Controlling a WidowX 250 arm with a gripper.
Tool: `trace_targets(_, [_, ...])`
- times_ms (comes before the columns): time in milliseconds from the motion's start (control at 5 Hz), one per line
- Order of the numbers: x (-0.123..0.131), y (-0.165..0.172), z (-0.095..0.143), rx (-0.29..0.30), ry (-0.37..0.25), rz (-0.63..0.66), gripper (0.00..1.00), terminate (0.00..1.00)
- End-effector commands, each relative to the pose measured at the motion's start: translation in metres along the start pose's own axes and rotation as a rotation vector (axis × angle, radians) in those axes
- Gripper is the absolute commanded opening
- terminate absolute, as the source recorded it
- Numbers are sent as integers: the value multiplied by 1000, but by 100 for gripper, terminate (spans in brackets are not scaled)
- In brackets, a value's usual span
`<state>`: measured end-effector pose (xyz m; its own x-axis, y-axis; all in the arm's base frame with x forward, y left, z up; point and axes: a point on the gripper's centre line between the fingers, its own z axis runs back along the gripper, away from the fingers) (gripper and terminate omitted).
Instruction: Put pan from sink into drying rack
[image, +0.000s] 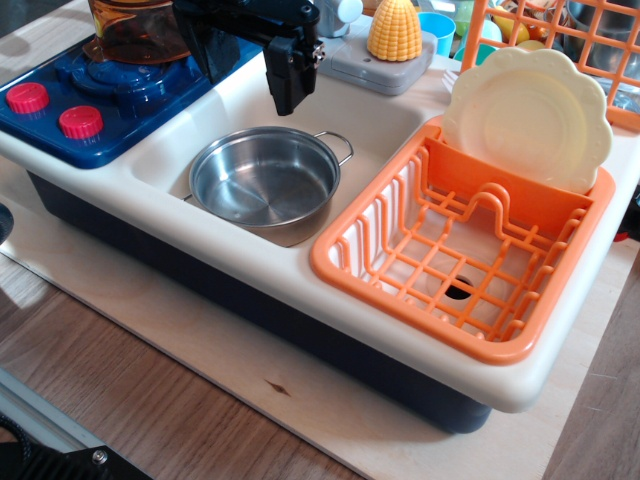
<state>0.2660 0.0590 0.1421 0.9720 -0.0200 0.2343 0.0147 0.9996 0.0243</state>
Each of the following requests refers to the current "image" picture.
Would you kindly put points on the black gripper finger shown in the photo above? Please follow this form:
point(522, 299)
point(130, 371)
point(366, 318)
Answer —
point(292, 63)

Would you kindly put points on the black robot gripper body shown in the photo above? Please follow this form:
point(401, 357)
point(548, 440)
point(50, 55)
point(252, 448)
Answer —
point(210, 27)

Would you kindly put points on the cream toy sink unit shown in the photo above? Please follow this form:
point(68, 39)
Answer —
point(147, 186)

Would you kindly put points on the orange dish drying rack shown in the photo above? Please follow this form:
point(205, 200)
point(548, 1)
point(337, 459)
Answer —
point(469, 254)

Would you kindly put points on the grey toy faucet base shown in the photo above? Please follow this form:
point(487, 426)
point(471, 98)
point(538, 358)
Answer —
point(344, 29)

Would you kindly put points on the transparent orange plastic pot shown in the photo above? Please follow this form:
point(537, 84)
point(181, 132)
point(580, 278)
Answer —
point(135, 32)

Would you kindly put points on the yellow toy corn cob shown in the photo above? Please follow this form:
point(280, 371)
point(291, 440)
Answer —
point(395, 34)

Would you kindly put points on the blue toy stove top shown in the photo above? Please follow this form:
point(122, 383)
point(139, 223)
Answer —
point(134, 100)

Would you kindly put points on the light blue plastic cup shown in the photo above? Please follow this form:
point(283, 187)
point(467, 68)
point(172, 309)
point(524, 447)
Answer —
point(442, 27)

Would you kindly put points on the red stove knob right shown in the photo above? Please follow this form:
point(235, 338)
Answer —
point(81, 122)

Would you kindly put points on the red stove knob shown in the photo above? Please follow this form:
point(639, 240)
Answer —
point(26, 98)
point(81, 122)

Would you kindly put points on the red stove knob left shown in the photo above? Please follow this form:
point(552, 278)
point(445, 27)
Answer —
point(26, 98)

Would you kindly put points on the cream scalloped plastic plate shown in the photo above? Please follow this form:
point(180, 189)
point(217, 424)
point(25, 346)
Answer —
point(532, 114)

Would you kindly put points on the orange plastic grid basket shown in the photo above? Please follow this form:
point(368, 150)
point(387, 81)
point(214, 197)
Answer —
point(601, 38)

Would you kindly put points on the light wooden base board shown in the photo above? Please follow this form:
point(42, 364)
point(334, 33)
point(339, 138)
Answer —
point(187, 391)

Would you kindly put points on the black clamp with screw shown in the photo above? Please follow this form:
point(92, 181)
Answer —
point(23, 458)

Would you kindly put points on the steel pan with handles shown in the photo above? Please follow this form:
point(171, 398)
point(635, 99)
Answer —
point(270, 177)

